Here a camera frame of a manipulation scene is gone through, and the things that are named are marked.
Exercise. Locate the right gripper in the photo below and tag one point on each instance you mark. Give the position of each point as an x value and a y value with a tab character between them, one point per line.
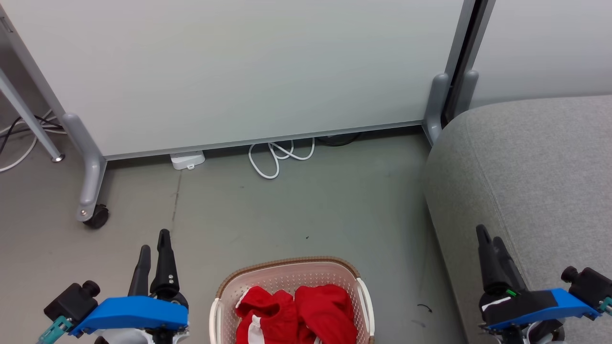
521	303

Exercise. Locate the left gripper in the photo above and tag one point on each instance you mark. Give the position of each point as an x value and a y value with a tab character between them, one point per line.
167	337

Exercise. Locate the red clothes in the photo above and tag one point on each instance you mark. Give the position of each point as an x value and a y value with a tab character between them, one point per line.
325	310

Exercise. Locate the grey fabric sofa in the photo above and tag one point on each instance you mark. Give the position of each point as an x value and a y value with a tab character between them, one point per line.
535	181

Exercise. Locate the black caster wheel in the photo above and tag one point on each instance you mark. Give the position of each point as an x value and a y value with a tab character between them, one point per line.
98	217

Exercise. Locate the small black floor scrap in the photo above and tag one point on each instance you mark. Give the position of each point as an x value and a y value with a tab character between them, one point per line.
425	308

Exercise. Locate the white power adapter box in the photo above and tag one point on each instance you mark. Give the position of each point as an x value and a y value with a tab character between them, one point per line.
187	160

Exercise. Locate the grey partition foot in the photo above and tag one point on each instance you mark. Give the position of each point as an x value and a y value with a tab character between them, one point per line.
436	105
88	162
466	93

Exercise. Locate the cream perforated laundry basket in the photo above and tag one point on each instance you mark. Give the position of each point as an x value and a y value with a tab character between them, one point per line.
287	274

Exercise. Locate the grey metal table leg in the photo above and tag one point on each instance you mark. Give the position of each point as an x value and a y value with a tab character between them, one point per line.
28	119

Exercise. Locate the large white partition panel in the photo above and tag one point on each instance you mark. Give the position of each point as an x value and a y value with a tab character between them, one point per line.
239	71

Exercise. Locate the narrow white partition panel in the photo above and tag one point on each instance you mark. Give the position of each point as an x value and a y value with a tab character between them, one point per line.
550	48

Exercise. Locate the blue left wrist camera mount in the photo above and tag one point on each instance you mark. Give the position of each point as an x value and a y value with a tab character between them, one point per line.
129	313

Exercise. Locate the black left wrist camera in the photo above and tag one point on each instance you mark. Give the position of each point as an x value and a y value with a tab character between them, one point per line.
71	301

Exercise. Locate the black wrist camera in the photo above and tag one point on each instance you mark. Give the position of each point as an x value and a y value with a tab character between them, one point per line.
71	301
588	284

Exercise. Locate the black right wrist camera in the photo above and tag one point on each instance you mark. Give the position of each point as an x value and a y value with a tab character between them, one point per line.
588	284

